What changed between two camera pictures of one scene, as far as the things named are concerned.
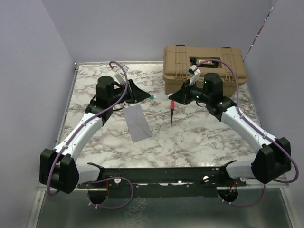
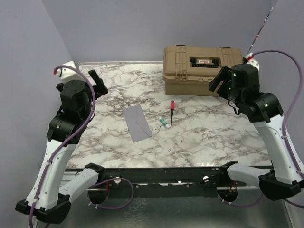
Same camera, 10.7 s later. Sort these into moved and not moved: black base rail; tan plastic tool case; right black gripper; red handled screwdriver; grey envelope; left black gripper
Moved: right black gripper; left black gripper
Not moved: grey envelope; red handled screwdriver; black base rail; tan plastic tool case
